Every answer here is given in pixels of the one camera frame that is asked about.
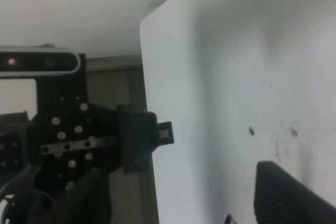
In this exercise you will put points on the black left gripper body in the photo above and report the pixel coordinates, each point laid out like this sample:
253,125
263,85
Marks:
69,136

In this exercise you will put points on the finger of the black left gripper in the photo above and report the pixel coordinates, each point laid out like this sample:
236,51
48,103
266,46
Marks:
140,134

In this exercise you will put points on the black right gripper own left finger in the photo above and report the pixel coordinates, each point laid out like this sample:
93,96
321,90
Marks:
88,201

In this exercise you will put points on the black right gripper own right finger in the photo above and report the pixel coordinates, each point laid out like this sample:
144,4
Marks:
279,198

